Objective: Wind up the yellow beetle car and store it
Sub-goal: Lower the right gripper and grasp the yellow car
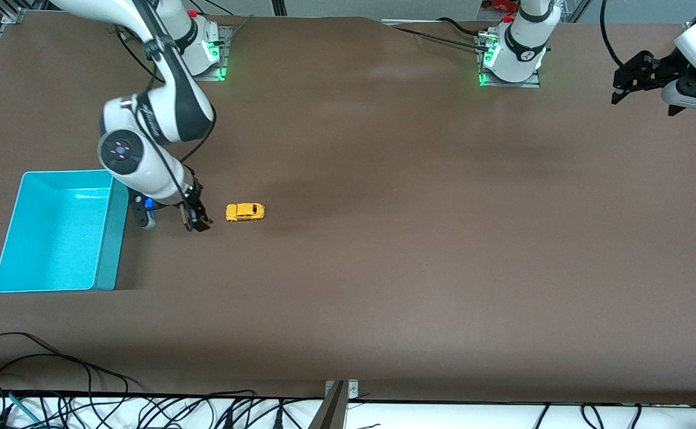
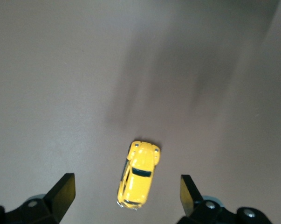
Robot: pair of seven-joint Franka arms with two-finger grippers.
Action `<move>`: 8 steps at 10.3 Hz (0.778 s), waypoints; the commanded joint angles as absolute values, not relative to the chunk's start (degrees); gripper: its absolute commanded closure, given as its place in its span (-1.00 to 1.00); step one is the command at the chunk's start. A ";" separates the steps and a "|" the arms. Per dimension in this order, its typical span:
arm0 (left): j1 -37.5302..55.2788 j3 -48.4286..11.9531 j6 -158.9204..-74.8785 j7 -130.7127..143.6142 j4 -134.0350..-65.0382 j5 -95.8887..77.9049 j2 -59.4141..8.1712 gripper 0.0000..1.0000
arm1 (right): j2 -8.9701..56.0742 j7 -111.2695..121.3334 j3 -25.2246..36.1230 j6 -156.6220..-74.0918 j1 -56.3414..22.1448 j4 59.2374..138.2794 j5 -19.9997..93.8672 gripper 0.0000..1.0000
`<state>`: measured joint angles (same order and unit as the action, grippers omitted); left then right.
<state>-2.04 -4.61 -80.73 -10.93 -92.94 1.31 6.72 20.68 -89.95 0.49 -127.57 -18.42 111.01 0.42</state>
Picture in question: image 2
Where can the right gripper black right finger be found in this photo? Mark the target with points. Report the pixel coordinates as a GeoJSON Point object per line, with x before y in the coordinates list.
{"type": "Point", "coordinates": [189, 196]}

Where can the yellow beetle toy car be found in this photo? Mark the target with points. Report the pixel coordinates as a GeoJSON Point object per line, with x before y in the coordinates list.
{"type": "Point", "coordinates": [140, 184]}

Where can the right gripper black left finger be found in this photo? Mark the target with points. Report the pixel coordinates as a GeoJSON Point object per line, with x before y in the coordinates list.
{"type": "Point", "coordinates": [61, 193]}

